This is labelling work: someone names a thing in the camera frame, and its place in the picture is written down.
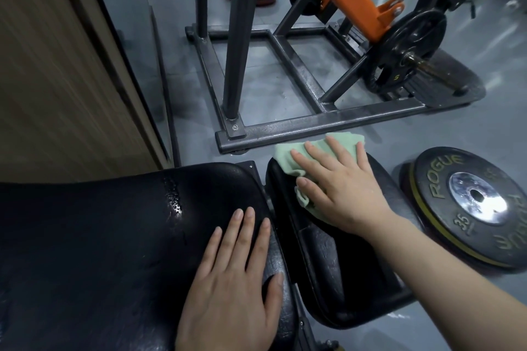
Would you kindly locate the black bumper plate chrome hub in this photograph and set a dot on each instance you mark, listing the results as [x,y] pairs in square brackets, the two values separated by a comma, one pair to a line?
[444,194]

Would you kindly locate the person's right middle finger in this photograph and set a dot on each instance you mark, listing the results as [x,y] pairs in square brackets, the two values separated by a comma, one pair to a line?
[323,157]

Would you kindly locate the person's left thumb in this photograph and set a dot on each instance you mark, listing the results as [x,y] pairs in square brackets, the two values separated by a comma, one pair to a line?
[275,293]

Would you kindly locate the person's left middle finger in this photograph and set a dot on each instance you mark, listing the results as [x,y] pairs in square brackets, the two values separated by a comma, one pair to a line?
[247,235]

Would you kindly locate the wooden wall panel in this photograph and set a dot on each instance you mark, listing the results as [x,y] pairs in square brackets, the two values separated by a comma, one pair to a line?
[53,75]

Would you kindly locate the person's right hand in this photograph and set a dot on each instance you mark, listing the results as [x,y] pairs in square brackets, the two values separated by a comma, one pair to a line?
[350,194]

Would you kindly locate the black ribbed foot platform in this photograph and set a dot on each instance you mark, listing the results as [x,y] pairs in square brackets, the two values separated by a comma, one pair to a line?
[448,91]

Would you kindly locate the small black iron weight plate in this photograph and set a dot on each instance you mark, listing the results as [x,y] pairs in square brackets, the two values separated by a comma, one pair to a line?
[416,34]

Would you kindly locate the person's right thumb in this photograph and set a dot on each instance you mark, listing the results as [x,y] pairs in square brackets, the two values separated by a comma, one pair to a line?
[308,190]

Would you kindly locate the person's right forearm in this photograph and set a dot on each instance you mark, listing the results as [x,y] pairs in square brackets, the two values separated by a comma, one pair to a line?
[448,289]

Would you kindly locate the light green cleaning cloth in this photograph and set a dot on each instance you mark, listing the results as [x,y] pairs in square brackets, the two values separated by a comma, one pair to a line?
[286,157]

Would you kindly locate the person's right little finger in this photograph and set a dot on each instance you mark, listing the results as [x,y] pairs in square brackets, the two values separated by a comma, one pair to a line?
[362,159]

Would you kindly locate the black bench seat pad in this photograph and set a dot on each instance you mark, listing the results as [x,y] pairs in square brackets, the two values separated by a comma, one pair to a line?
[341,272]

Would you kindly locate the large black bench back pad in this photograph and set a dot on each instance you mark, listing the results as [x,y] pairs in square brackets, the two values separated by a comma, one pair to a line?
[103,248]

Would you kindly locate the black bench metal frame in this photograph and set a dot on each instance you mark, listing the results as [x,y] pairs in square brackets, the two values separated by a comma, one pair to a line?
[313,336]

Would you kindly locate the person's left little finger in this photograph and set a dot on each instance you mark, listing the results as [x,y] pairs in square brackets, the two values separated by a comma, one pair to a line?
[213,246]

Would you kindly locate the person's left hand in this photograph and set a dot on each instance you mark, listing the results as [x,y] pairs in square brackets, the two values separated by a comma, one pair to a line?
[230,301]

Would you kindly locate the dark steel machine frame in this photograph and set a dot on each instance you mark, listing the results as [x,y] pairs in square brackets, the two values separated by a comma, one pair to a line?
[296,124]

